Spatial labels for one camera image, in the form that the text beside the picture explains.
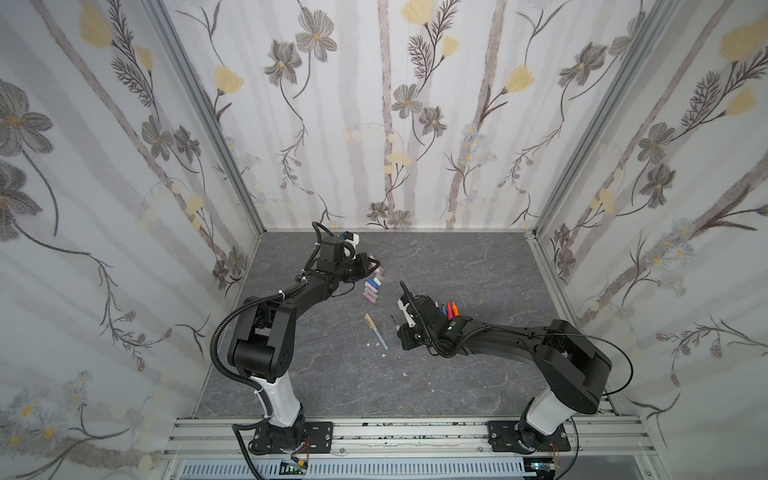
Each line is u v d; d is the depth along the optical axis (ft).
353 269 2.68
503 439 2.41
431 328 2.21
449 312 3.20
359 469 2.30
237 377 1.60
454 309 3.22
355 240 2.88
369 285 3.42
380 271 3.52
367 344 2.97
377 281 3.42
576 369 1.48
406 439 2.45
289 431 2.07
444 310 3.21
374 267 2.95
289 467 2.36
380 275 3.51
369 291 3.33
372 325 3.06
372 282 3.42
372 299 3.30
